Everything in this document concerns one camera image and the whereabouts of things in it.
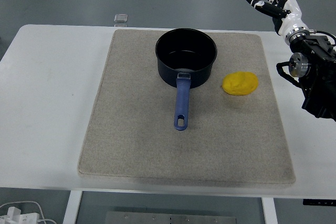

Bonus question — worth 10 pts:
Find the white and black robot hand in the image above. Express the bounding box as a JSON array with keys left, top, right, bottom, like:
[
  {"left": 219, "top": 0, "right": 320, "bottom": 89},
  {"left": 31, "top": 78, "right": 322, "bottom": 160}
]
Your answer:
[{"left": 244, "top": 0, "right": 310, "bottom": 36}]

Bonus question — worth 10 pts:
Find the small clear square block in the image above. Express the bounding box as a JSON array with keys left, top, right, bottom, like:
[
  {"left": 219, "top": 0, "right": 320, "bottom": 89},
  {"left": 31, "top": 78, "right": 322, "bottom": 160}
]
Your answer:
[{"left": 113, "top": 13, "right": 129, "bottom": 24}]

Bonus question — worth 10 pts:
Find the black table control panel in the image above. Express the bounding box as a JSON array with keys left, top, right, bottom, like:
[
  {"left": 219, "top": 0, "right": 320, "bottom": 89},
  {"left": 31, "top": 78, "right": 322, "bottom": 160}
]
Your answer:
[{"left": 302, "top": 198, "right": 336, "bottom": 206}]

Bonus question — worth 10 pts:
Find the grey fabric mat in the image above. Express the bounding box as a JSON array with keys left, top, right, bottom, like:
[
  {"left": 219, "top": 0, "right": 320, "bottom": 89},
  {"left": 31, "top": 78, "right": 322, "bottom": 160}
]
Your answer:
[{"left": 77, "top": 29, "right": 297, "bottom": 186}]

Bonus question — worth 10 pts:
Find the white table leg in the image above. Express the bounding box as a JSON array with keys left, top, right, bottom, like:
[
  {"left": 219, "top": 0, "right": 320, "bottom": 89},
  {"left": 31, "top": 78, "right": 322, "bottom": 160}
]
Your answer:
[
  {"left": 62, "top": 190, "right": 83, "bottom": 224},
  {"left": 261, "top": 197, "right": 278, "bottom": 224}
]

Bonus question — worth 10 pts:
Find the white power strip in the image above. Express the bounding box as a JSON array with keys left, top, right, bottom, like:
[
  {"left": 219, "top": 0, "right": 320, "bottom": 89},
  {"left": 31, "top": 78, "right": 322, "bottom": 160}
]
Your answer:
[{"left": 0, "top": 206, "right": 40, "bottom": 224}]

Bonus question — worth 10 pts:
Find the blue pot with handle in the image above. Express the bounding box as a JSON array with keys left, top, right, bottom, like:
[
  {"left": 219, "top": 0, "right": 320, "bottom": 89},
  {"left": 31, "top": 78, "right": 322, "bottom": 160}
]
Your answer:
[{"left": 154, "top": 28, "right": 218, "bottom": 132}]

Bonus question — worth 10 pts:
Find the white cable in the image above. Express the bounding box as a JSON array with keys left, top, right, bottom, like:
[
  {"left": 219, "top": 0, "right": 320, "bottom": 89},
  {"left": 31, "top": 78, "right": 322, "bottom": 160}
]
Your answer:
[{"left": 0, "top": 200, "right": 57, "bottom": 224}]

